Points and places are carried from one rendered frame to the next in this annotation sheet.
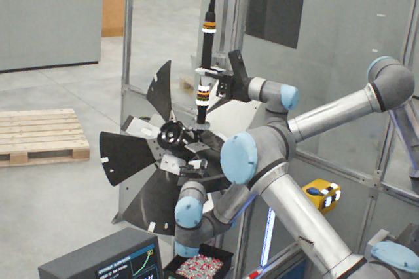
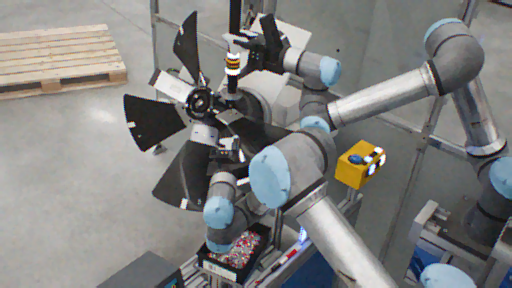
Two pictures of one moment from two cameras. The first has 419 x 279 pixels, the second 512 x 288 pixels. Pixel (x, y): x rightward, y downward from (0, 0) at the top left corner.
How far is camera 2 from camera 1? 36 cm
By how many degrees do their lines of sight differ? 14
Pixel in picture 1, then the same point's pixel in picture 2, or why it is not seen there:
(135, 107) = (167, 39)
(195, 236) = (227, 234)
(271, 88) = (309, 62)
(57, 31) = not seen: outside the picture
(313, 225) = (355, 261)
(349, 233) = (393, 182)
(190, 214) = (220, 217)
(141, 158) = (170, 124)
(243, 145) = (273, 168)
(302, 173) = not seen: hidden behind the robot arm
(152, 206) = (183, 182)
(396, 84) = (461, 66)
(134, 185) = not seen: hidden behind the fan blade
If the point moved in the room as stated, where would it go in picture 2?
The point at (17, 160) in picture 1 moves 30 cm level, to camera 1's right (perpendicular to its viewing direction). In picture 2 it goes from (49, 87) to (86, 90)
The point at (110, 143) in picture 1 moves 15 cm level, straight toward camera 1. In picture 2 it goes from (135, 107) to (135, 130)
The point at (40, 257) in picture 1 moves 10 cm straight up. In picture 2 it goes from (80, 198) to (78, 185)
